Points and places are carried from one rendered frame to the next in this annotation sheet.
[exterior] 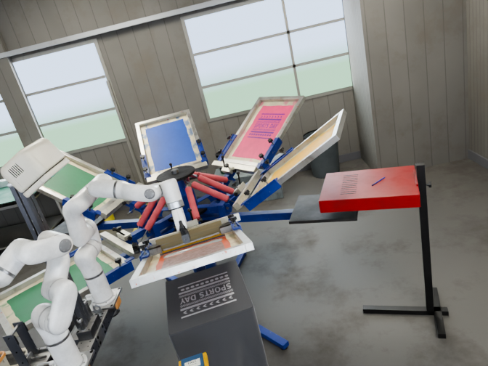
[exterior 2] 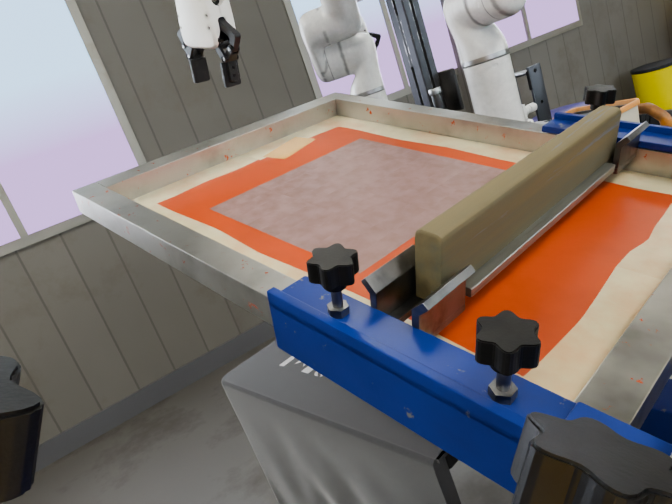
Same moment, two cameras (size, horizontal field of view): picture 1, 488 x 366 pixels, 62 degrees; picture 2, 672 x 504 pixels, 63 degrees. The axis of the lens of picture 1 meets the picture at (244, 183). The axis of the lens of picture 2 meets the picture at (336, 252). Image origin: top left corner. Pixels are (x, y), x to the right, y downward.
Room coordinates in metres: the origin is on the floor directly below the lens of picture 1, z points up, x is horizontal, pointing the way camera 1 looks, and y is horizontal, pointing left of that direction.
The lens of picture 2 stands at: (2.57, -0.10, 1.35)
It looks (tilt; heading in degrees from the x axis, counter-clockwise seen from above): 16 degrees down; 150
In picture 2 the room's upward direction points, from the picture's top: 20 degrees counter-clockwise
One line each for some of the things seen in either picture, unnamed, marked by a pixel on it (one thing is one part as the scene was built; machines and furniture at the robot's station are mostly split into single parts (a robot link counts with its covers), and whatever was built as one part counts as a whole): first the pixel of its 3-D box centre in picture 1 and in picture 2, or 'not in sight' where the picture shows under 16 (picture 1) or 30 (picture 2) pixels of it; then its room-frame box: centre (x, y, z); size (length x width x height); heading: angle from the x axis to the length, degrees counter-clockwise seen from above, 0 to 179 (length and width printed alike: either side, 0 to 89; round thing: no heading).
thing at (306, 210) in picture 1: (267, 214); not in sight; (2.74, -0.12, 0.91); 1.34 x 0.41 x 0.08; 68
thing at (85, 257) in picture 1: (88, 260); (479, 19); (1.80, 0.84, 1.37); 0.13 x 0.10 x 0.16; 173
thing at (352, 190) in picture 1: (368, 188); not in sight; (2.46, -0.81, 1.06); 0.61 x 0.46 x 0.12; 68
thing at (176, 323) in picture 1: (205, 293); (400, 331); (1.89, 0.35, 0.95); 0.48 x 0.44 x 0.01; 8
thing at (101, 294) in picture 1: (96, 287); (499, 95); (1.79, 0.86, 1.21); 0.16 x 0.13 x 0.15; 86
